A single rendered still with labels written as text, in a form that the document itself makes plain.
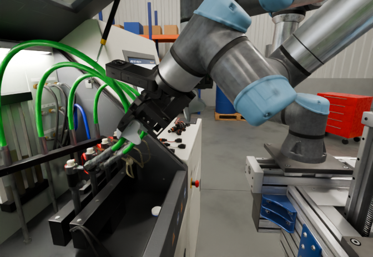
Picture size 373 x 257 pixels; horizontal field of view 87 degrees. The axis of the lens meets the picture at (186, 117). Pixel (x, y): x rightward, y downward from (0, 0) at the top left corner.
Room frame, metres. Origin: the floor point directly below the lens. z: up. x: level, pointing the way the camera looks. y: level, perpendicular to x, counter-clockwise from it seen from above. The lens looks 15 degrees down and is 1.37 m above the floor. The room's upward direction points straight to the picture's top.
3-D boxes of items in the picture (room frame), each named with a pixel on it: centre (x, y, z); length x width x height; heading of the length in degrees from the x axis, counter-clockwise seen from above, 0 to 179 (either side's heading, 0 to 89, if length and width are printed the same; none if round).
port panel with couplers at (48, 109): (0.75, 0.53, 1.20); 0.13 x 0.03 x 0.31; 171
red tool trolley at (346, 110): (3.64, -2.93, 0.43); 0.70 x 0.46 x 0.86; 21
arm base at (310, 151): (0.70, -0.45, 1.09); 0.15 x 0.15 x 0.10
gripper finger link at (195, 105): (0.52, -0.02, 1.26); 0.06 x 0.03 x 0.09; 81
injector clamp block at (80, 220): (0.59, 0.29, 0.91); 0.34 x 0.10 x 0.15; 171
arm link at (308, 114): (0.70, -0.45, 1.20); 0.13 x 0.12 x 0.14; 38
